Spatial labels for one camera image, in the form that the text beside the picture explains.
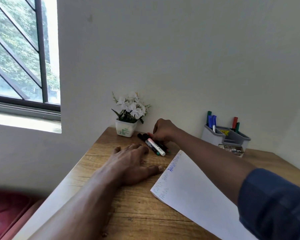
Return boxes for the person's left hand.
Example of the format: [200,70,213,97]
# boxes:
[100,143,165,187]

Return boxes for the person's right hand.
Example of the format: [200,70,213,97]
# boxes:
[152,118,180,145]

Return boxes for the thick white marker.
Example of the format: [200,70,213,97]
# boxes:
[143,133,166,157]

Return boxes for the black pen teal end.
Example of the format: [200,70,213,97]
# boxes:
[137,133,161,156]

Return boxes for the white paper sheet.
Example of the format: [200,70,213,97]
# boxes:
[150,150,259,240]

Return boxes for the person's right forearm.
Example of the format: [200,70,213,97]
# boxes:
[172,128,257,205]

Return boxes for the person's left forearm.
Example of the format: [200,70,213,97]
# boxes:
[27,168,125,240]

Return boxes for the potted white artificial flowers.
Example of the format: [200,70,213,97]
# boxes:
[111,91,152,138]

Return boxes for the gray desk organizer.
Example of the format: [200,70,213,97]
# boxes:
[201,124,252,158]

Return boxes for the red quilted mattress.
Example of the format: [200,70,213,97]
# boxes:
[0,188,44,240]

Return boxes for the blue right shirt sleeve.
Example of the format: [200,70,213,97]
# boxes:
[237,168,300,240]

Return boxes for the barred window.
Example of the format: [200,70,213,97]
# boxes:
[0,0,62,122]

